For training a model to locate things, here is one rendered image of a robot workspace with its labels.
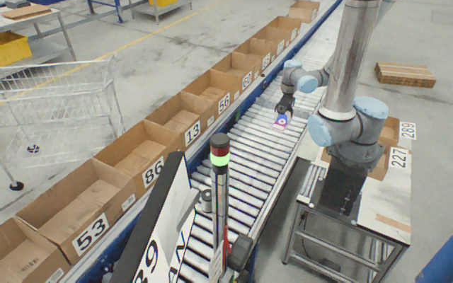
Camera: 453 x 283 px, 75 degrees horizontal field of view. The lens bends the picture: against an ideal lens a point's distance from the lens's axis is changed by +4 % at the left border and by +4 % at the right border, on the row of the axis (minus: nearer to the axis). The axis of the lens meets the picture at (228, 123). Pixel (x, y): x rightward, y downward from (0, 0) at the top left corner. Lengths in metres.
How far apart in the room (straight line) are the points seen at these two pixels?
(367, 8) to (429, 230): 2.24
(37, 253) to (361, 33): 1.58
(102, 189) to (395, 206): 1.63
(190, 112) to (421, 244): 2.06
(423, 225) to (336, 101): 1.97
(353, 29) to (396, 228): 1.14
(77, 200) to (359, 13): 1.53
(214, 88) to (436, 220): 2.16
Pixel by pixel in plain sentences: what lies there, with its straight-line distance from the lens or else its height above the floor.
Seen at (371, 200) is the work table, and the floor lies 0.75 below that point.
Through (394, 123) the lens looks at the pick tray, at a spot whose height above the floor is 0.80.
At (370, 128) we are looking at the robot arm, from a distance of 1.40.
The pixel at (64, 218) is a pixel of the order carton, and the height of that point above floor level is 0.89.
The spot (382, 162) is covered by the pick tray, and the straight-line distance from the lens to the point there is 2.20.
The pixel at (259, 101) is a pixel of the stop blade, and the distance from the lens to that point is 2.49.
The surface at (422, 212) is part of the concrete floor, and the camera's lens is 3.12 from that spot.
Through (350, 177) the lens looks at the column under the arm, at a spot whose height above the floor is 1.04.
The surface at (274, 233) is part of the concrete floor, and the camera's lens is 2.53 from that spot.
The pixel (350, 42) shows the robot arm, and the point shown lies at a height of 1.74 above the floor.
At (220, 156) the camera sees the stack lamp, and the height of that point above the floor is 1.62.
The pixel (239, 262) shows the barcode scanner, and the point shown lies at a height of 1.08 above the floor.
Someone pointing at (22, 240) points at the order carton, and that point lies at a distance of 1.69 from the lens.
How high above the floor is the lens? 2.13
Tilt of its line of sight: 38 degrees down
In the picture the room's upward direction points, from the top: 1 degrees clockwise
